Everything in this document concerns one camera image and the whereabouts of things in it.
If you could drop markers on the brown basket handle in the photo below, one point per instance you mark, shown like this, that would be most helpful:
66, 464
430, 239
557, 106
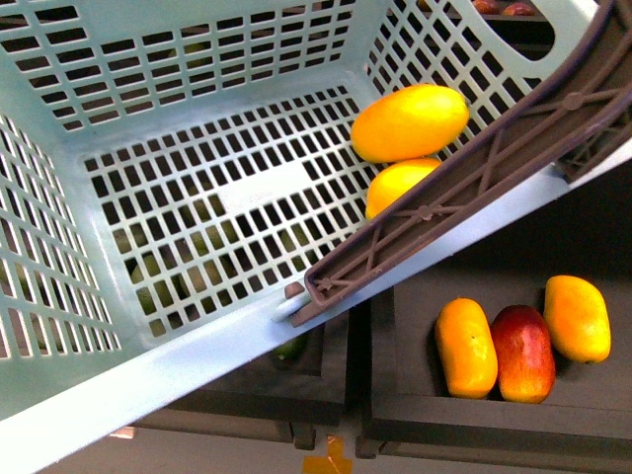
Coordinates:
571, 128

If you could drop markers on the orange floor tape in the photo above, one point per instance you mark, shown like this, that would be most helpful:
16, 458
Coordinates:
333, 461

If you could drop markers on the red mango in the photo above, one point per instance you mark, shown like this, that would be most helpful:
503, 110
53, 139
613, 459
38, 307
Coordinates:
526, 365

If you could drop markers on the black fruit display tray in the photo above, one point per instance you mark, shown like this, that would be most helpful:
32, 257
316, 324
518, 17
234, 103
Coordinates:
382, 354

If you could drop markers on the yellow mango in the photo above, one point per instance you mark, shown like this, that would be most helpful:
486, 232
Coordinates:
466, 350
413, 122
577, 317

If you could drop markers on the green avocado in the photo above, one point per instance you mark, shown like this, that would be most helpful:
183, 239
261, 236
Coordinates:
292, 349

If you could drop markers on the large yellow lemon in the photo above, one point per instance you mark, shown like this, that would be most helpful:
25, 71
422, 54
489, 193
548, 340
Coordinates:
394, 181

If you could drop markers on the light blue plastic basket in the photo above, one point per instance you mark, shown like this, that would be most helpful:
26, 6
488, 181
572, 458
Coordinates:
171, 170

